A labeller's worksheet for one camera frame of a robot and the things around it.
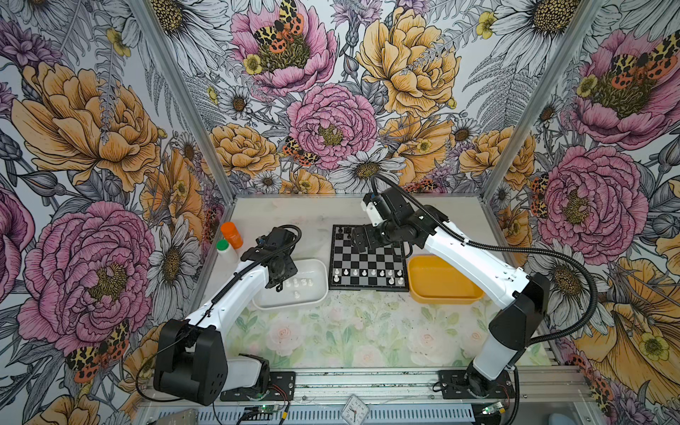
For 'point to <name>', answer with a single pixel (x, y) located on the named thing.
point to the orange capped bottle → (232, 234)
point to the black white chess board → (380, 270)
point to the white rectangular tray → (307, 287)
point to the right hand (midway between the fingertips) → (368, 244)
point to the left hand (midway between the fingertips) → (282, 279)
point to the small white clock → (354, 412)
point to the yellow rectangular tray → (431, 281)
